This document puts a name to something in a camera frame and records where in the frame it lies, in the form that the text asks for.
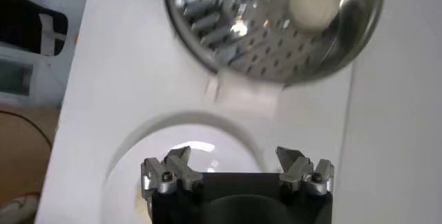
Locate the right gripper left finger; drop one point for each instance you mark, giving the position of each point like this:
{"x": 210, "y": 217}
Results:
{"x": 162, "y": 178}

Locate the stainless steel steamer basket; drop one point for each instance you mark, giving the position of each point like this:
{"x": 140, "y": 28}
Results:
{"x": 262, "y": 38}

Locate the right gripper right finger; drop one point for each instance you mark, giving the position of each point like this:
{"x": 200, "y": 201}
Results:
{"x": 316, "y": 178}

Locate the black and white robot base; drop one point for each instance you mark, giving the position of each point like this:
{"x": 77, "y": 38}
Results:
{"x": 20, "y": 21}

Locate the white round plate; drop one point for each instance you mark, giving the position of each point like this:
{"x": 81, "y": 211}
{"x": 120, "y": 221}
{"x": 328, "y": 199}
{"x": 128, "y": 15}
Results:
{"x": 145, "y": 177}

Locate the white steamed baozi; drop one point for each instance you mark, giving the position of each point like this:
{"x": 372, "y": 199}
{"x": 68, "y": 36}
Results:
{"x": 314, "y": 4}

